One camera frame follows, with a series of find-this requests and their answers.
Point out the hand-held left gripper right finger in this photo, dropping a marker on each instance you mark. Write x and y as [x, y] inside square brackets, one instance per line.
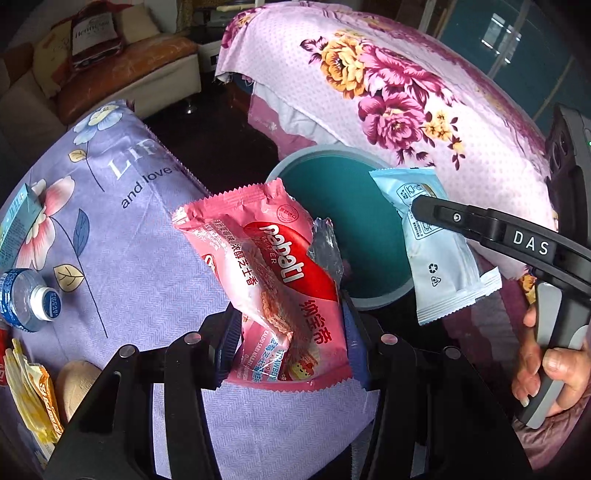
[356, 355]

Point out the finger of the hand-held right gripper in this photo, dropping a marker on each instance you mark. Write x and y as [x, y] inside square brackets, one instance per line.
[485, 226]

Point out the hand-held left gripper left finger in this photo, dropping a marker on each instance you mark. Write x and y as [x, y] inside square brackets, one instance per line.
[225, 353]

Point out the light blue snack packet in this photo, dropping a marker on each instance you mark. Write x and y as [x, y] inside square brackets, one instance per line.
[438, 272]

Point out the pink wafer packet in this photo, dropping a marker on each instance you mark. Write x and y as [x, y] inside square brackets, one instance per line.
[277, 258]

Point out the teal round bin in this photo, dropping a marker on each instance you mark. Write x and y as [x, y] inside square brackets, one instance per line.
[351, 217]

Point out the clear plastic water bottle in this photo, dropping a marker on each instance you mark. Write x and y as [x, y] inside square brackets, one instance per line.
[18, 300]

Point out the person's right hand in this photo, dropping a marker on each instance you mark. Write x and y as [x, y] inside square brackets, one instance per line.
[531, 355]

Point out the beige rounded object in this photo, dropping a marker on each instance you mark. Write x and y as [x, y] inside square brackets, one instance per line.
[76, 387]

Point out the pink floral sheet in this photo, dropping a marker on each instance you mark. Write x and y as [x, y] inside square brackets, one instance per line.
[415, 69]

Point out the glass door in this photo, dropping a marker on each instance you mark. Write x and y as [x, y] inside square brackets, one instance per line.
[508, 46]

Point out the yellow snack packet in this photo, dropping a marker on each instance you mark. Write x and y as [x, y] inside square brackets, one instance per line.
[32, 397]

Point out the pink and white quilt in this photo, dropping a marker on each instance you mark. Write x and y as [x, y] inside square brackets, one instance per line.
[295, 120]

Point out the teal drink carton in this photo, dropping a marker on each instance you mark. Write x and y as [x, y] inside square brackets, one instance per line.
[18, 221]

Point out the white sofa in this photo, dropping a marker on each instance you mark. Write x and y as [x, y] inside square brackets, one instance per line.
[154, 94]

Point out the white cabinet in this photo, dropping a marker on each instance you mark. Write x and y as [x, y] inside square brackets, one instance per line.
[210, 55]

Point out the orange seat cushion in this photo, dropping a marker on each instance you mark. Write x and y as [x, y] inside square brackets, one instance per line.
[138, 60]

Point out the yellow pillow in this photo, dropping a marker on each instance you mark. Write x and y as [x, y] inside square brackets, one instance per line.
[51, 64]

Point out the beige pillow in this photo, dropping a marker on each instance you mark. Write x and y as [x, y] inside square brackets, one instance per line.
[138, 23]

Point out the brown patterned curtain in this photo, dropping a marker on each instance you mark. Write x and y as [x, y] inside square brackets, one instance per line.
[194, 9]

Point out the red bag with white label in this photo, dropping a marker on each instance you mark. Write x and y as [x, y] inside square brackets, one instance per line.
[94, 32]

